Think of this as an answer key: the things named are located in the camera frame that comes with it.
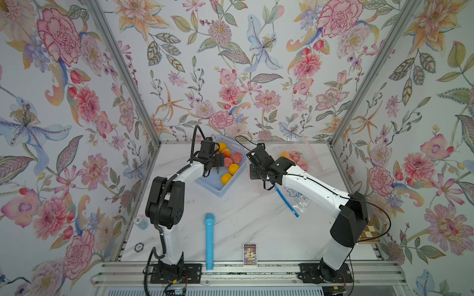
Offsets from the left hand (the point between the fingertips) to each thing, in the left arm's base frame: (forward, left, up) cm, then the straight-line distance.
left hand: (219, 155), depth 99 cm
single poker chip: (-43, +33, -11) cm, 56 cm away
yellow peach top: (+14, -1, -8) cm, 16 cm away
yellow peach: (-4, -8, -7) cm, 11 cm away
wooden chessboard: (-40, -68, -9) cm, 79 cm away
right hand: (-14, -18, +7) cm, 24 cm away
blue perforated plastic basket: (-11, +3, -11) cm, 16 cm away
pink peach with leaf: (+4, -44, -6) cm, 44 cm away
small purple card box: (-46, -15, -10) cm, 50 cm away
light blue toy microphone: (-32, +4, -10) cm, 34 cm away
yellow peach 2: (+5, -38, -6) cm, 39 cm away
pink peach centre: (+2, -4, -8) cm, 9 cm away
